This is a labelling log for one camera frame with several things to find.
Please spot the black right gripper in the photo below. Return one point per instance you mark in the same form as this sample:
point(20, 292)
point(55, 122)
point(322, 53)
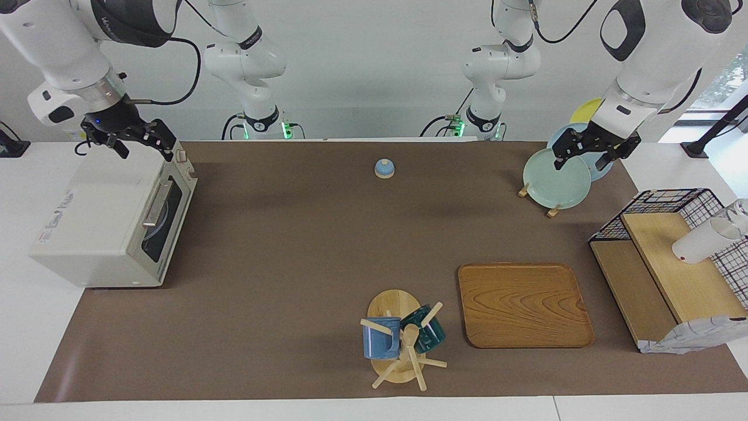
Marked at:
point(131, 128)

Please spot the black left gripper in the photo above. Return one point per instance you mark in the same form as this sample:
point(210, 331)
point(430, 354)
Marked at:
point(596, 137)

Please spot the light blue plate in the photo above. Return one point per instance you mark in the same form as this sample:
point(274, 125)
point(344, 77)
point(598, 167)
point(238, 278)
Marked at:
point(160, 225)

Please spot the white toaster oven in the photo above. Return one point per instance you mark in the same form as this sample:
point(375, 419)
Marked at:
point(93, 222)

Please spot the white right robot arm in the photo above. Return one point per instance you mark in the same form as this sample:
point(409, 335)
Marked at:
point(64, 47)

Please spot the pale blue racked plate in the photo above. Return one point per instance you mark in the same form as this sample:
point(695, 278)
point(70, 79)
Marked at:
point(560, 134)

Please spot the mint green plate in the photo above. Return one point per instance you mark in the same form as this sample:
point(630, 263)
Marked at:
point(555, 184)

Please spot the yellow plate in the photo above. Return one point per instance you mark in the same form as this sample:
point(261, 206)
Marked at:
point(584, 111)

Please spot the wooden plate rack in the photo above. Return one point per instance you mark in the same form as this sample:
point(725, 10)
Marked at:
point(523, 190)

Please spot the black table clamp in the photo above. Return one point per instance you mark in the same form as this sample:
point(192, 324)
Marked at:
point(11, 147)

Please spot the black clamp stand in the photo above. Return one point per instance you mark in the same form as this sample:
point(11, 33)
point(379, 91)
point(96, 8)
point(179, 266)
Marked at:
point(716, 128)

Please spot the white cup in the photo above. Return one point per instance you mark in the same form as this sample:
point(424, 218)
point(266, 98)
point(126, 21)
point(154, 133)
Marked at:
point(701, 242)

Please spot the wooden stepped shelf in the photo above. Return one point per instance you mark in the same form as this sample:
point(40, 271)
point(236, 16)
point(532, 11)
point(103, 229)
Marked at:
point(684, 275)

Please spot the wooden tray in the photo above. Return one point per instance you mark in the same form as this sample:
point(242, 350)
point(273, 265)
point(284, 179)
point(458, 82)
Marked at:
point(520, 304)

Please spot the clear glass cup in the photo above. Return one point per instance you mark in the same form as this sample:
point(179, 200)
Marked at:
point(741, 213)

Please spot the small blue wooden bell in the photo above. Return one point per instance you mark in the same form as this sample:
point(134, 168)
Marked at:
point(384, 169)

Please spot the grey checked cloth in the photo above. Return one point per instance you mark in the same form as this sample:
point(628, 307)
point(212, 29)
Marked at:
point(689, 336)

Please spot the brown table mat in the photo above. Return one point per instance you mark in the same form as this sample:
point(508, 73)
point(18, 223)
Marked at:
point(280, 327)

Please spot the dark green mug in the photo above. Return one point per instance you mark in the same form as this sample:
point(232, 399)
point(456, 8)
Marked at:
point(432, 336)

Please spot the wooden mug tree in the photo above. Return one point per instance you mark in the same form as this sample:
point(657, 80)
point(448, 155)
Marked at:
point(392, 304)

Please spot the blue mug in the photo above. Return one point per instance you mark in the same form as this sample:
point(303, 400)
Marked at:
point(380, 342)

